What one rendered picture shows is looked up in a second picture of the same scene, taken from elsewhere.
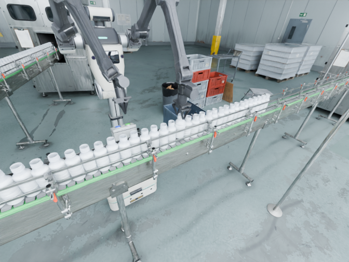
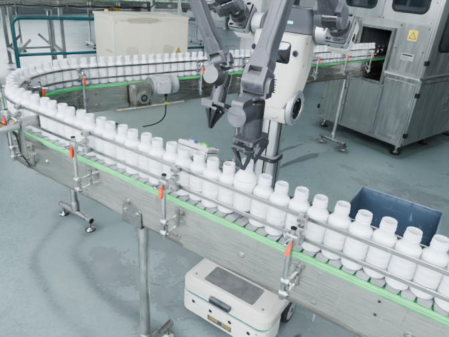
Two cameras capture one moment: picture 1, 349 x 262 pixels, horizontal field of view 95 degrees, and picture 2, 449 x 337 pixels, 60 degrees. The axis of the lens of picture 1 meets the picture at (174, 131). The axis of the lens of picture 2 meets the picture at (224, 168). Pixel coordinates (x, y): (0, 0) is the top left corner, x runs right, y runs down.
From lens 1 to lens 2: 1.04 m
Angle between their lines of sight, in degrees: 58
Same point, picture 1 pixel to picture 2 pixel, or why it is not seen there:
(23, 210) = (65, 155)
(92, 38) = (195, 10)
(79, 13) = not seen: outside the picture
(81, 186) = (101, 170)
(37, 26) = (370, 17)
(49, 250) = (111, 271)
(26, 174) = (80, 123)
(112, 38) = (301, 25)
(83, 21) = not seen: outside the picture
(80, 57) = (409, 77)
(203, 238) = not seen: outside the picture
